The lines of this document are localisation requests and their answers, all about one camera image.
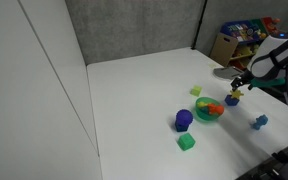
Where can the yellow spiky gear toy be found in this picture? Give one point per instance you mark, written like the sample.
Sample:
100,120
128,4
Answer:
236,94

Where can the dark blue cube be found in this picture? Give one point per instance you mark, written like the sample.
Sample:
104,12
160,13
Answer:
180,127

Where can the black vertical pole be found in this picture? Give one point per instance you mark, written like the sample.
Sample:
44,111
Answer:
198,25

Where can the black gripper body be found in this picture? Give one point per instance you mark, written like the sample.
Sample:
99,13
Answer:
245,78

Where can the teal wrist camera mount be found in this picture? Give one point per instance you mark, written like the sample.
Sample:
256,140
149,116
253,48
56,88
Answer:
269,82

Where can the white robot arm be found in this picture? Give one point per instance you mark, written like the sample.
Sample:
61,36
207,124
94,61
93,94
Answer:
270,55

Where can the black equipment frame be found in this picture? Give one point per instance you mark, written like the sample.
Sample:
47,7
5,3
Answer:
280,163

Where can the lime green cube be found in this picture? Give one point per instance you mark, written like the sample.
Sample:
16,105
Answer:
196,91

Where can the light blue turtle toy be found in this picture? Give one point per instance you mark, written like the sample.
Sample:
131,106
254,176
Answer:
259,122

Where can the purple spiky ball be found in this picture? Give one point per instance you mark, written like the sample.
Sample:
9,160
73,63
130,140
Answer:
184,116

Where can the green bowl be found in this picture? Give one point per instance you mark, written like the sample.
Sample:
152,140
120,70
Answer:
204,115

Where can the grey metal plate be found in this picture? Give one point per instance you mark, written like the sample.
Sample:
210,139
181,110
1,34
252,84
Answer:
227,72

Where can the colourful toy shelf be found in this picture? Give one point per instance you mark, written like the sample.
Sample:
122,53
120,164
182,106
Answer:
247,36

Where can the small yellow toy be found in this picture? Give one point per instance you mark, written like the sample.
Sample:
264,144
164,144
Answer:
202,104

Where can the orange figure toy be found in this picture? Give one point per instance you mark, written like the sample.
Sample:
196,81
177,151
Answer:
215,109

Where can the cardboard box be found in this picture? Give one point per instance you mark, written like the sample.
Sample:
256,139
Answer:
223,49

